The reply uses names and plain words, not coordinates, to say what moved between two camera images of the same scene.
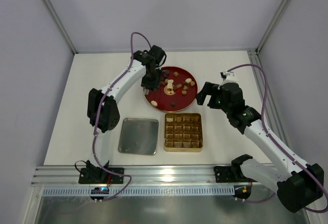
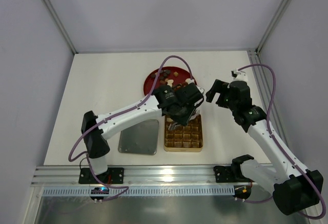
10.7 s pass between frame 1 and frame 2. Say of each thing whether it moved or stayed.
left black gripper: moved
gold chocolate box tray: stayed
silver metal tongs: moved
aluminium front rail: stayed
